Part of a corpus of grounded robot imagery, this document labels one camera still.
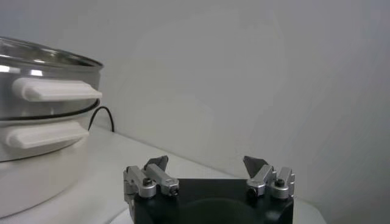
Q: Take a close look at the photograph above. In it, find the black cooker power cord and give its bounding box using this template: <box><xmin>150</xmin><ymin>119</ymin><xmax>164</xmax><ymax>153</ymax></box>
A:
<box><xmin>87</xmin><ymin>105</ymin><xmax>116</xmax><ymax>133</ymax></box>

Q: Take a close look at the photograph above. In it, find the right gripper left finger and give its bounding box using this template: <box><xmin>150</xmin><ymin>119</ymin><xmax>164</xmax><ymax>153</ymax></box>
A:
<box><xmin>123</xmin><ymin>155</ymin><xmax>180</xmax><ymax>204</ymax></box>

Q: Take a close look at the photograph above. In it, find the perforated steel steamer basket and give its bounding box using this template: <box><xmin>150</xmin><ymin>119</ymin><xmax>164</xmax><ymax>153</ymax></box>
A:
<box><xmin>0</xmin><ymin>35</ymin><xmax>104</xmax><ymax>121</ymax></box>

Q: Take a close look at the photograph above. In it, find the white electric cooker base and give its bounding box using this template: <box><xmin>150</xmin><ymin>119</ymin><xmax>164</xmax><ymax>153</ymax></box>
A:
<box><xmin>0</xmin><ymin>102</ymin><xmax>101</xmax><ymax>219</ymax></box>

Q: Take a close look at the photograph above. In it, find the large white round plate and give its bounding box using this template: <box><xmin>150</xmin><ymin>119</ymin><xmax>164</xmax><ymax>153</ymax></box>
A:
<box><xmin>109</xmin><ymin>197</ymin><xmax>328</xmax><ymax>224</ymax></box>

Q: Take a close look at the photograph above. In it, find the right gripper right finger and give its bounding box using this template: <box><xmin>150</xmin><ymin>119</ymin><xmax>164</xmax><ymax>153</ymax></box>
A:
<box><xmin>243</xmin><ymin>155</ymin><xmax>296</xmax><ymax>200</ymax></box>

